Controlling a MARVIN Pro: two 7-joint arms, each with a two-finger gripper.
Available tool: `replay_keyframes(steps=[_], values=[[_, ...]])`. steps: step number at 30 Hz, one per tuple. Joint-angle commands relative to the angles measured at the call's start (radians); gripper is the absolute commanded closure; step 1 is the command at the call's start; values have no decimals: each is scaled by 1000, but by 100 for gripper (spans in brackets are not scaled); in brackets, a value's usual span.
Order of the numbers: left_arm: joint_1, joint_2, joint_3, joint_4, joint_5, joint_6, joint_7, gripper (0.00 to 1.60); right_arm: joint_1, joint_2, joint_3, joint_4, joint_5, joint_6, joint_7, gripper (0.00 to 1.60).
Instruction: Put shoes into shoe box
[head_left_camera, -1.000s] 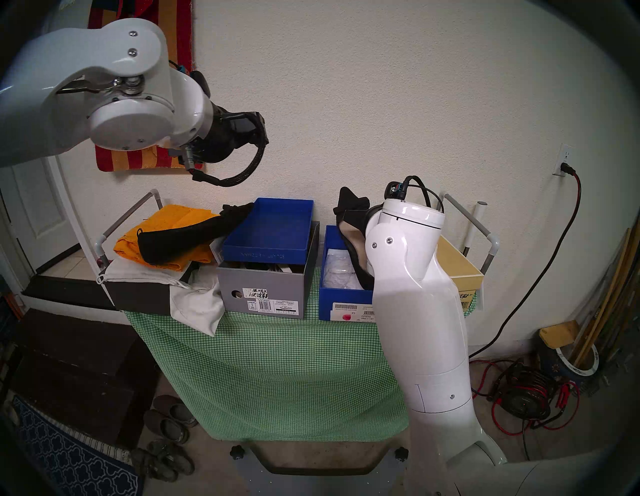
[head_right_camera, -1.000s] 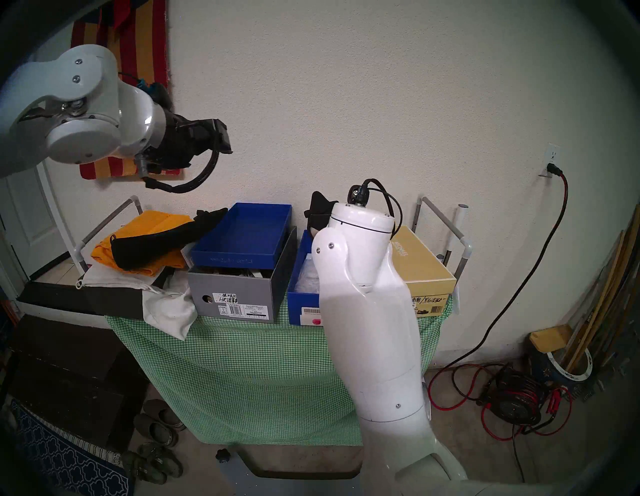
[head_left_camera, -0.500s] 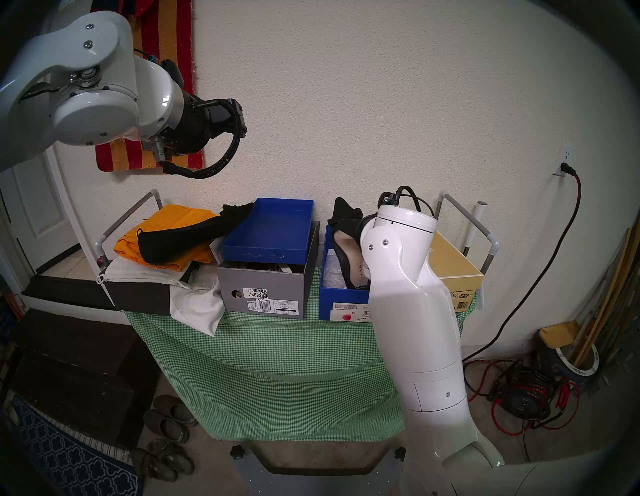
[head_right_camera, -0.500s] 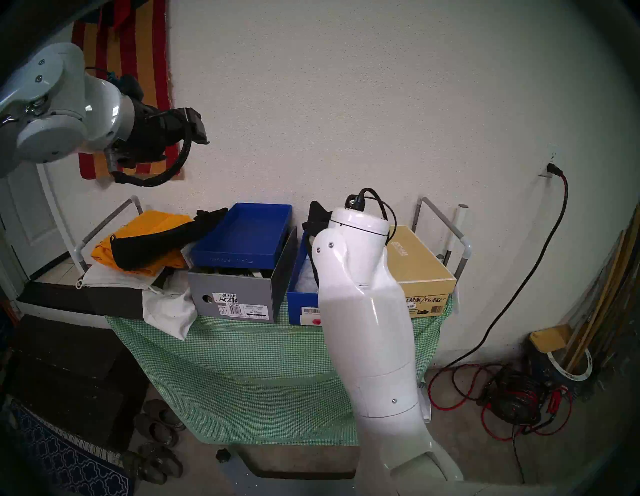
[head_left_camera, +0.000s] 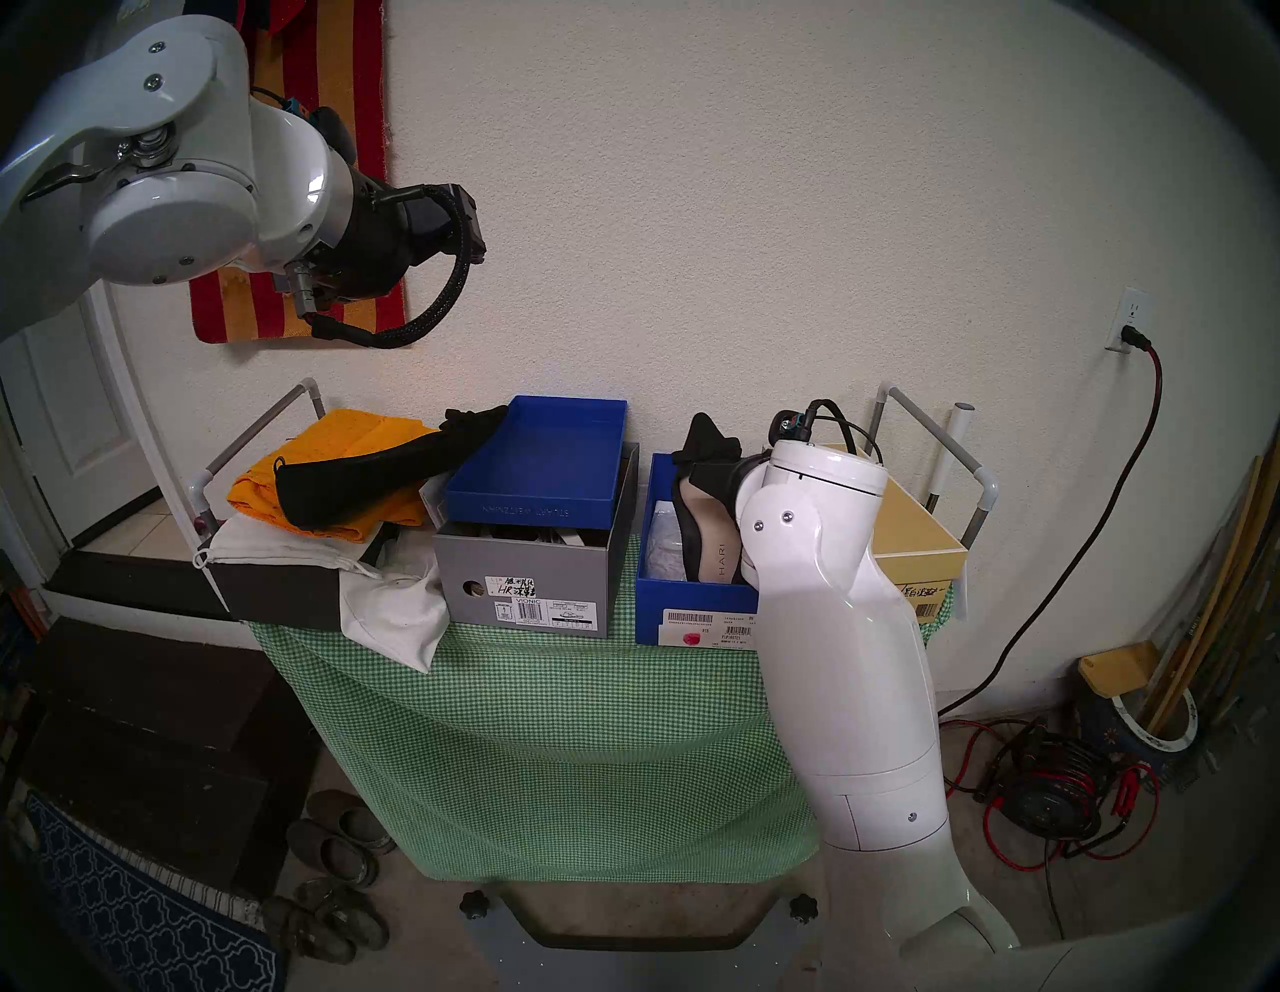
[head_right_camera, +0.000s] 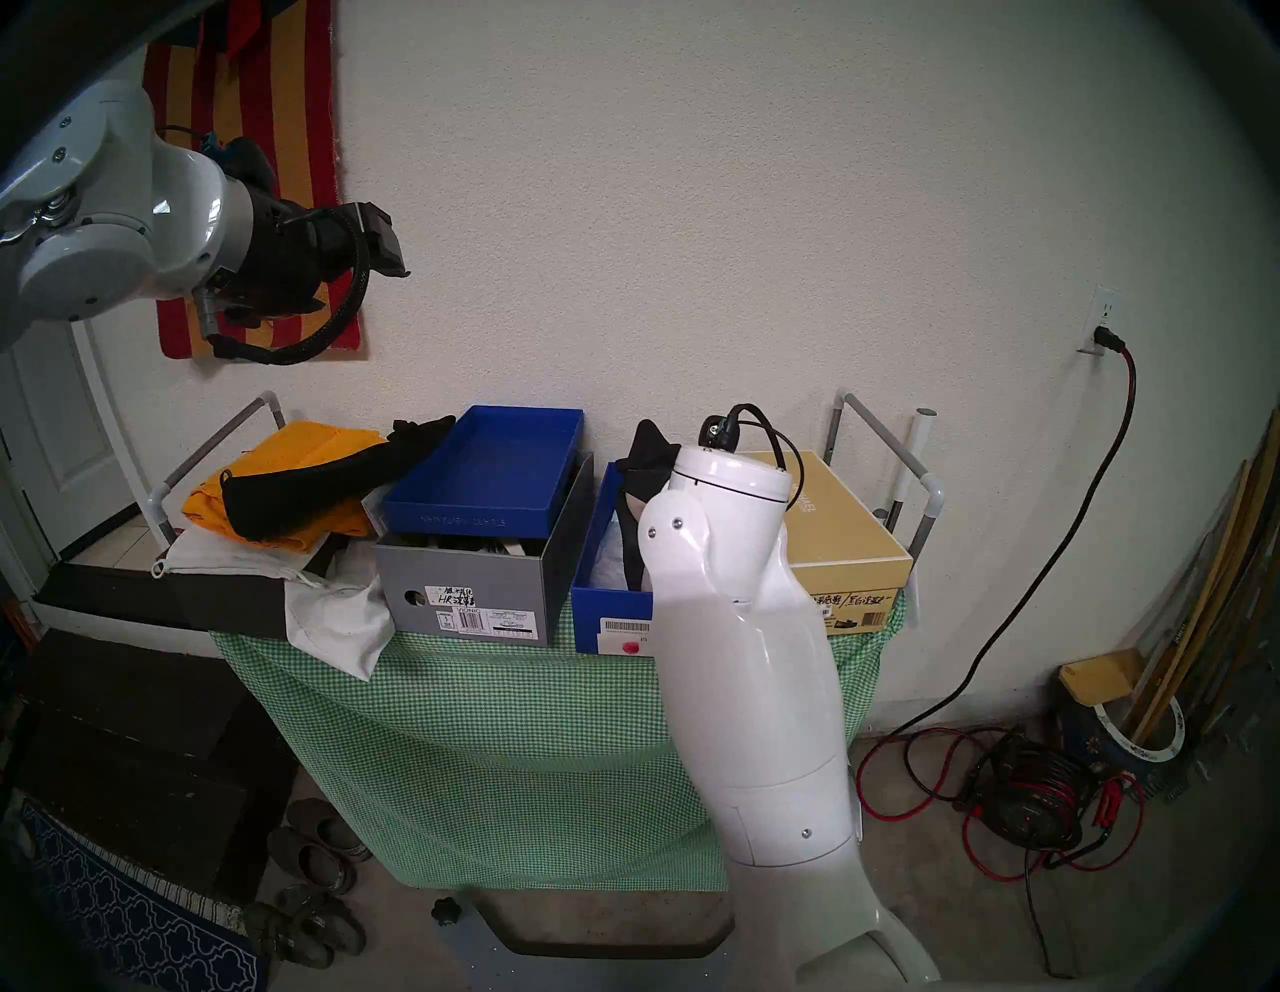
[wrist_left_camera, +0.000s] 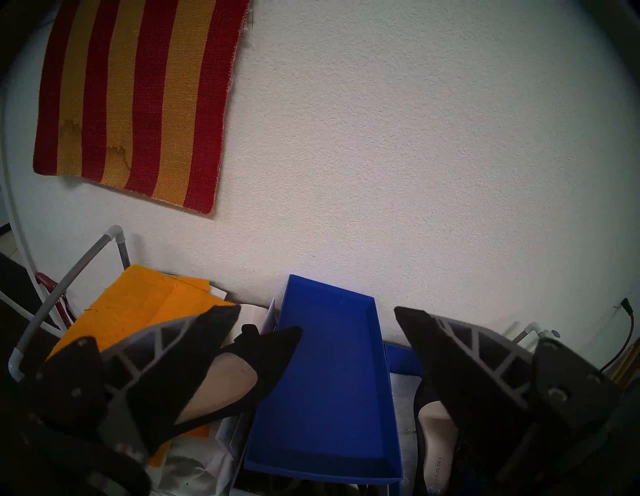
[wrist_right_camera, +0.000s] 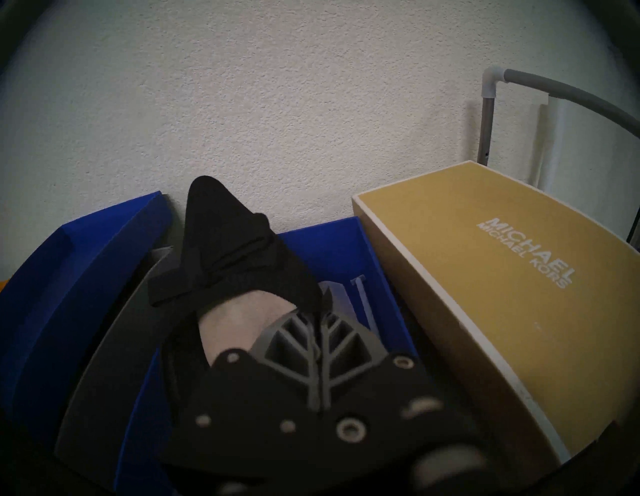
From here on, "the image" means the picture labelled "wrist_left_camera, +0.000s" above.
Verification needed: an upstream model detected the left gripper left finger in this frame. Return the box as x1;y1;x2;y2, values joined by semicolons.
29;304;243;457

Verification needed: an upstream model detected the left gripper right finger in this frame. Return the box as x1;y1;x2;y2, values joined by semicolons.
394;306;622;482

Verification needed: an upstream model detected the black shoe with bow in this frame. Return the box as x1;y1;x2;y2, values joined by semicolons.
414;380;466;496

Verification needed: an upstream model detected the blue shoe box lid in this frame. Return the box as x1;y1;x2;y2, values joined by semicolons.
243;274;404;486

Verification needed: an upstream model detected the orange cloth bag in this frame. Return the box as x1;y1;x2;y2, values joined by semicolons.
47;264;236;468

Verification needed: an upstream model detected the white paper sheet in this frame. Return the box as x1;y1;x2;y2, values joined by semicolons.
215;297;278;351

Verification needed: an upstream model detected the dark red metal tube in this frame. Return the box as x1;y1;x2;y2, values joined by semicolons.
35;272;77;326

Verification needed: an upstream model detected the grey cart rail pipe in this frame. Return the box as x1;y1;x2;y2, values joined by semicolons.
502;322;561;347

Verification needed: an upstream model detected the white metal rack frame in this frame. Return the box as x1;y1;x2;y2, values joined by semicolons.
9;225;132;383

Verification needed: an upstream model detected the red black power cable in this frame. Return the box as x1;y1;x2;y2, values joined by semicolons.
600;298;636;373

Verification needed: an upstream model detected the red yellow striped wall cloth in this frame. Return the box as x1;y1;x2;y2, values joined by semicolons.
32;0;252;216

